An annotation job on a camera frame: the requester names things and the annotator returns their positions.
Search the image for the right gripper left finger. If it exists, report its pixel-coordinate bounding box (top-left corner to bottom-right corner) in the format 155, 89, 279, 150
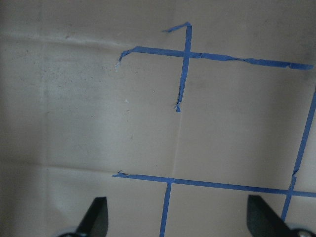
58, 197, 109, 237

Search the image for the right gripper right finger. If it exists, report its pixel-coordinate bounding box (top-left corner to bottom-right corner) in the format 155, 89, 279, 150
246, 195, 316, 237

